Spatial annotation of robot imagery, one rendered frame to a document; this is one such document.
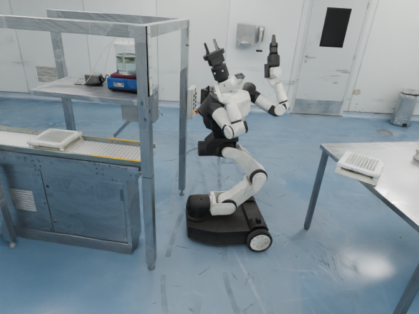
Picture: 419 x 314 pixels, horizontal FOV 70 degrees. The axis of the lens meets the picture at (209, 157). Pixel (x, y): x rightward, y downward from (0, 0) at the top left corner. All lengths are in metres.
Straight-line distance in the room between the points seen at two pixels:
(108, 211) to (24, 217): 0.70
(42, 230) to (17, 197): 0.32
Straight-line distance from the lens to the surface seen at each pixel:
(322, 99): 6.00
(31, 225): 2.72
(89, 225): 2.43
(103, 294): 2.28
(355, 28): 5.93
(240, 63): 5.52
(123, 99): 1.70
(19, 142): 2.43
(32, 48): 6.27
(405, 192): 2.11
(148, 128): 1.70
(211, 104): 1.89
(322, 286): 2.45
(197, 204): 2.41
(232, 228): 2.44
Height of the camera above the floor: 1.73
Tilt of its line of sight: 27 degrees down
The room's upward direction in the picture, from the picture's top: 4 degrees clockwise
